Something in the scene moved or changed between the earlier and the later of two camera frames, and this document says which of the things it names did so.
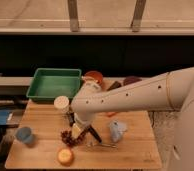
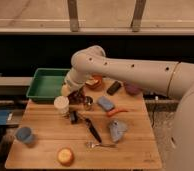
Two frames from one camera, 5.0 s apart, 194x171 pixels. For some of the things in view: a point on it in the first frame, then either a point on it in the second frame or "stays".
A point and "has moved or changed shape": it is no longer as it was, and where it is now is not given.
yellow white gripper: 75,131 -> 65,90
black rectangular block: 115,85 stays
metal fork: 106,145 stays
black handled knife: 96,135 stays
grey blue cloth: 117,129 stays
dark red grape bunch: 69,139 has moved or changed shape
